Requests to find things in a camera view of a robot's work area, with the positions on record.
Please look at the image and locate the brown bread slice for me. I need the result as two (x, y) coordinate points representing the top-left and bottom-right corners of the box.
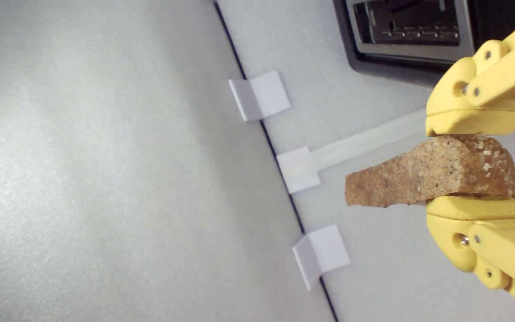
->
(345, 134), (515, 208)

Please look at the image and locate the black two-slot toaster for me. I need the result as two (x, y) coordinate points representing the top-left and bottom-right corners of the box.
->
(333, 0), (515, 85)

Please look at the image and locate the white wall joint strip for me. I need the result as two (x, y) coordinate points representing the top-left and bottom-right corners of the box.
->
(310, 109), (429, 173)

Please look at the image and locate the white wall clip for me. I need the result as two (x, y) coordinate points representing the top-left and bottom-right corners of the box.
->
(291, 224), (351, 292)
(228, 70), (291, 122)
(276, 146), (321, 195)

